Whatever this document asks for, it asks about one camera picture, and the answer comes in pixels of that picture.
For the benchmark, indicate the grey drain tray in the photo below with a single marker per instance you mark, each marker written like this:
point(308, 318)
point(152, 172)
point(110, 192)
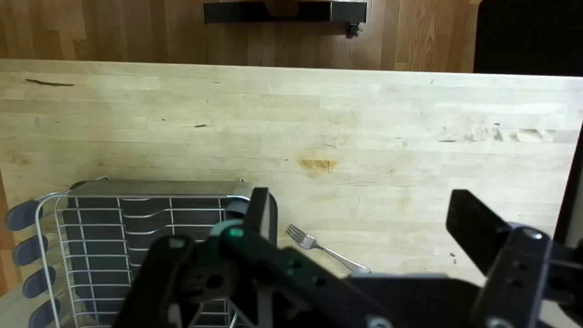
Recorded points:
point(157, 186)

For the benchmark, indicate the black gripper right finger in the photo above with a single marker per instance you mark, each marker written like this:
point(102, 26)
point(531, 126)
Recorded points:
point(522, 274)

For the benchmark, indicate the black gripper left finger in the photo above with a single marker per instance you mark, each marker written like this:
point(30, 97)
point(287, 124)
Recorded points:
point(285, 270)

